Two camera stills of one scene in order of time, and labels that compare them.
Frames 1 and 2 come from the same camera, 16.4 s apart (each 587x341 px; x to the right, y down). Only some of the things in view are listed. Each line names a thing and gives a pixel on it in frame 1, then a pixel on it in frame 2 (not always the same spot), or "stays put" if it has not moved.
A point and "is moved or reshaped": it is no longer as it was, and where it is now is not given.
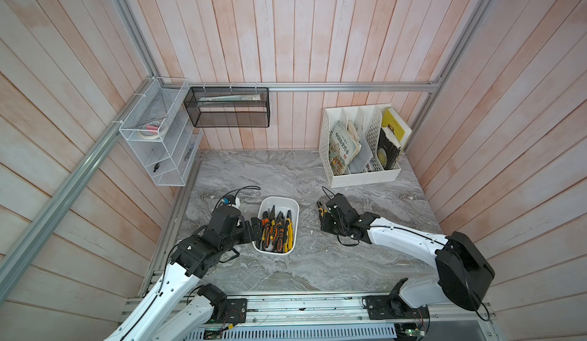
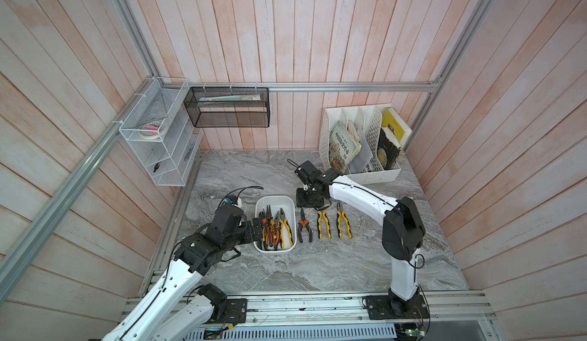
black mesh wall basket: [228, 107] stays put
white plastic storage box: [282, 204] stays put
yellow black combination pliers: [289, 233] is moved or reshaped
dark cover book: [388, 147] stays put
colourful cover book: [343, 147] stays put
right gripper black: [324, 223] → [299, 202]
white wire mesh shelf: [160, 131] stays put
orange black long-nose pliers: [278, 237] → [300, 225]
